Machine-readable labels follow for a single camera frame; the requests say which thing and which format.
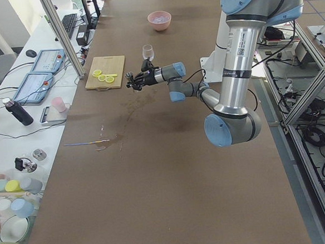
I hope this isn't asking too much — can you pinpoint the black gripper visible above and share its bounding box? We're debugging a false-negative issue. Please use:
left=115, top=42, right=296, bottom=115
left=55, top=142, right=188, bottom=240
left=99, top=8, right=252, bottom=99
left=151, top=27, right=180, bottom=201
left=126, top=72, right=156, bottom=91

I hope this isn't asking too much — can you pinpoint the clear wine glass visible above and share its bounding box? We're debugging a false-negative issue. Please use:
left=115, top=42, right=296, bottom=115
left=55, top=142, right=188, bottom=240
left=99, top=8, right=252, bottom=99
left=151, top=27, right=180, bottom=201
left=142, top=44, right=155, bottom=61

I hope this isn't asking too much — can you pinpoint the steel cocktail jigger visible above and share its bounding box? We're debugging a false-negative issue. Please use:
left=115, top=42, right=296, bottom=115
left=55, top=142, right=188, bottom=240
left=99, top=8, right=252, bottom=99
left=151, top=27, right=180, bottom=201
left=125, top=72, right=134, bottom=84

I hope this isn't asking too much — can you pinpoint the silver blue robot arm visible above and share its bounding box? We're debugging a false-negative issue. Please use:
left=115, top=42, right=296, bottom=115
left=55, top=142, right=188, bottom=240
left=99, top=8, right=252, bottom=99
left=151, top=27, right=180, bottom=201
left=126, top=0, right=303, bottom=147

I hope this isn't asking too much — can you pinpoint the pink bowl of ice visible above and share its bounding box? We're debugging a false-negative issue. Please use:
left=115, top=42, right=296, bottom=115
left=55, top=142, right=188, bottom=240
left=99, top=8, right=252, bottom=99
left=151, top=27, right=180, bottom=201
left=147, top=11, right=172, bottom=31

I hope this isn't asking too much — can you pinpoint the yellow lemon slice near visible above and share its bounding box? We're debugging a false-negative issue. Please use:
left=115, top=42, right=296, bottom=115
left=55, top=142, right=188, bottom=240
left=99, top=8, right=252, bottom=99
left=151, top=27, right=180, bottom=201
left=105, top=76, right=115, bottom=84

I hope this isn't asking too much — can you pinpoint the yellow lemon slice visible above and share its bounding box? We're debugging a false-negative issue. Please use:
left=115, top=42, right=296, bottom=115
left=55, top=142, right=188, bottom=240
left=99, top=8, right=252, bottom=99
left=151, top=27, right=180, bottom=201
left=105, top=76, right=115, bottom=84
left=92, top=70, right=102, bottom=77
left=97, top=74, right=107, bottom=81

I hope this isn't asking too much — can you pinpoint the bamboo cutting board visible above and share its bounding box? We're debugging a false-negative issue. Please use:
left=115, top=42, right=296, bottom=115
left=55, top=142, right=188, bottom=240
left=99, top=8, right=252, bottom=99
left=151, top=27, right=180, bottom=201
left=85, top=56, right=125, bottom=90

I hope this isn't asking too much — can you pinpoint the yellow lemon slice middle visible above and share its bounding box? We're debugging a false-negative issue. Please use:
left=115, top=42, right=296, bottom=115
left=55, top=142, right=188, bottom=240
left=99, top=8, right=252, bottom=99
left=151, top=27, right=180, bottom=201
left=97, top=74, right=107, bottom=81

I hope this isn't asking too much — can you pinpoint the yellow lemon slice far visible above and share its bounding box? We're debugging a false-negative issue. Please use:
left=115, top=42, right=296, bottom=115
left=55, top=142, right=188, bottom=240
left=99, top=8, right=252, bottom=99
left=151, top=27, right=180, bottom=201
left=92, top=70, right=102, bottom=77

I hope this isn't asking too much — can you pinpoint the pink cup on scale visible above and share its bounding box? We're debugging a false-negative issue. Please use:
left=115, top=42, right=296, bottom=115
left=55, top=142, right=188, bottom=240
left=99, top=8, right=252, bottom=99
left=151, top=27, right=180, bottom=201
left=51, top=97, right=67, bottom=113

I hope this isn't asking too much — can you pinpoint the blue teach pendant far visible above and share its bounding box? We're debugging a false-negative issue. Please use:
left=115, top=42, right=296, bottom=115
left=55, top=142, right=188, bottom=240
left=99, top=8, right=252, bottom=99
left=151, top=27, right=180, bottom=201
left=31, top=48, right=65, bottom=74

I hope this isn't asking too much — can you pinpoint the blue teach pendant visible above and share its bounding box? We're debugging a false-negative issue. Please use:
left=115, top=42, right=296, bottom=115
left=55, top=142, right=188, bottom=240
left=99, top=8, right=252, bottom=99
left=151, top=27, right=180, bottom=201
left=31, top=48, right=65, bottom=74
left=13, top=72, right=53, bottom=105

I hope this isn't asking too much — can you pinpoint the black keyboard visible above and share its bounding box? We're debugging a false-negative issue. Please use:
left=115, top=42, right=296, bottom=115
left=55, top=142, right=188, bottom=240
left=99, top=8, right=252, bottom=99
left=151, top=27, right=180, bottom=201
left=62, top=13, right=77, bottom=38

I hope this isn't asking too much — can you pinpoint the grey kitchen scale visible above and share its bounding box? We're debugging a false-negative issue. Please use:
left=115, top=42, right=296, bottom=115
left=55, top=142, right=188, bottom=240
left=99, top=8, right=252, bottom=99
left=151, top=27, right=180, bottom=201
left=39, top=103, right=71, bottom=126

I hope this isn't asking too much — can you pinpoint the blue teach pendant near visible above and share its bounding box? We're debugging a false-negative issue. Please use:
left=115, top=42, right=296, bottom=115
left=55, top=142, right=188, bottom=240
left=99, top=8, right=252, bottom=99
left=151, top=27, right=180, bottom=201
left=13, top=72, right=53, bottom=105

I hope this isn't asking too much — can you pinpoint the black computer mouse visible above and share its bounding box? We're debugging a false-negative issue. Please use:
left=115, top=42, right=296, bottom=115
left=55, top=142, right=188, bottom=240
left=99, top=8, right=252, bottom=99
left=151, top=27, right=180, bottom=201
left=26, top=50, right=37, bottom=58

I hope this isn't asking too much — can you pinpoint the small steel cup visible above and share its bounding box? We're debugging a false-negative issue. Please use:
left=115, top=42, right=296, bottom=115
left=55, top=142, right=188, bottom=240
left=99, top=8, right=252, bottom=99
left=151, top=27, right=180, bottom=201
left=32, top=148, right=47, bottom=161

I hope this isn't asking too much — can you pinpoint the black water bottle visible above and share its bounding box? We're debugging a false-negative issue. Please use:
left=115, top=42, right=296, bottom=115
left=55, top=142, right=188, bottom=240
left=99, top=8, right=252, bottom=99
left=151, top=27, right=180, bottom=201
left=2, top=97, right=33, bottom=126

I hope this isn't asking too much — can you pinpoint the yellow cup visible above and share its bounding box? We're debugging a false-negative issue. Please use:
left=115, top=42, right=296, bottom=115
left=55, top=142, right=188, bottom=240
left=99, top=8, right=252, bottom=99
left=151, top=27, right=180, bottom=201
left=4, top=180, right=24, bottom=193

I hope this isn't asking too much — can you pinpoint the light blue cup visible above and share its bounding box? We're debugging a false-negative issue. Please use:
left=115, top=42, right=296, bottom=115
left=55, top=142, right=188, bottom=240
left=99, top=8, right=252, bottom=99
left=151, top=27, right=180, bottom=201
left=11, top=198, right=35, bottom=218

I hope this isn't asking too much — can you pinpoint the white green rimmed plate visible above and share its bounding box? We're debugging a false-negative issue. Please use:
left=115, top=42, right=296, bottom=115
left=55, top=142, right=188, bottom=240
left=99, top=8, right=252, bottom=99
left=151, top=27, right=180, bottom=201
left=0, top=216, right=29, bottom=242

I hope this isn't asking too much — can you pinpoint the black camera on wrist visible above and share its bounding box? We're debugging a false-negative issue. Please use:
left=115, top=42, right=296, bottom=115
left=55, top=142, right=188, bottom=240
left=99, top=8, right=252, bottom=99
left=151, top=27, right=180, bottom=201
left=141, top=58, right=159, bottom=72

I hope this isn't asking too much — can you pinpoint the aluminium frame post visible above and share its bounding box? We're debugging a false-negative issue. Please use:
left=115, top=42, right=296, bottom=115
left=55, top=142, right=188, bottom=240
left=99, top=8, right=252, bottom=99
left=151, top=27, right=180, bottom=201
left=39, top=0, right=85, bottom=79

